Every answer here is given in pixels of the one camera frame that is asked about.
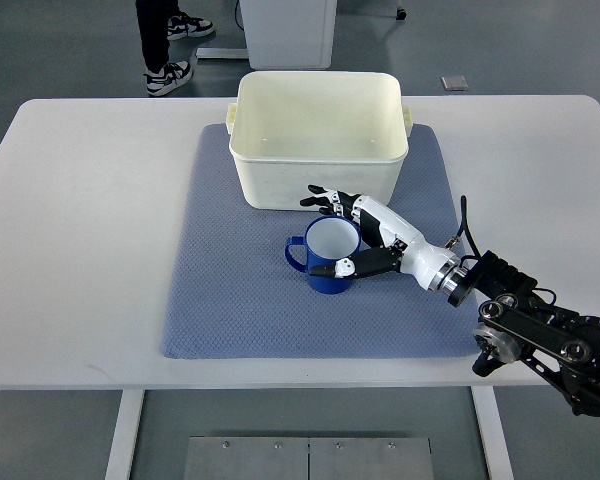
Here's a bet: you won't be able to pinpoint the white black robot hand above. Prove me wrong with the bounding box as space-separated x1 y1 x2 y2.
300 185 466 293

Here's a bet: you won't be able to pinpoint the blue enamel mug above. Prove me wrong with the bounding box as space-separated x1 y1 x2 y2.
284 215 361 294

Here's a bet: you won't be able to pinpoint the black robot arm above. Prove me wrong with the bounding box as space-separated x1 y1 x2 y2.
443 197 600 417

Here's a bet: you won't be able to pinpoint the cream plastic box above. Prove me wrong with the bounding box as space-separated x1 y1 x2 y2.
226 71 413 210

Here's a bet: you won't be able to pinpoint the blue textured mat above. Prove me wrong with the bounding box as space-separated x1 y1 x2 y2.
161 124 478 359

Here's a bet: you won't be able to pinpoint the small grey floor plate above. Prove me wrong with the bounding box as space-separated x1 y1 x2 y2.
440 75 469 92

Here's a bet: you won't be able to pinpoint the white table leg right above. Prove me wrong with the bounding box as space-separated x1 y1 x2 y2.
471 386 514 480

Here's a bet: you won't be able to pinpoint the white table leg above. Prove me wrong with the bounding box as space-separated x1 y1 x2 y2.
104 389 145 480
471 386 514 480

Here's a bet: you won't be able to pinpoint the black white sneaker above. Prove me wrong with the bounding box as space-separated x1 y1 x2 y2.
167 12 215 41
144 61 193 97

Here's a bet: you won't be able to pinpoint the grey metal floor plate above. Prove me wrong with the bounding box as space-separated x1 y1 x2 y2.
184 437 434 479

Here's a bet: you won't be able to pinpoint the person leg dark trousers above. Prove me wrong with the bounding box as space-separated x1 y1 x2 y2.
135 0 180 73

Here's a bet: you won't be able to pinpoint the white table leg left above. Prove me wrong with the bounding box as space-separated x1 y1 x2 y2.
104 389 145 480

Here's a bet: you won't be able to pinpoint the white pedestal cabinet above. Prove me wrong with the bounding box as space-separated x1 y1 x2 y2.
195 0 339 71

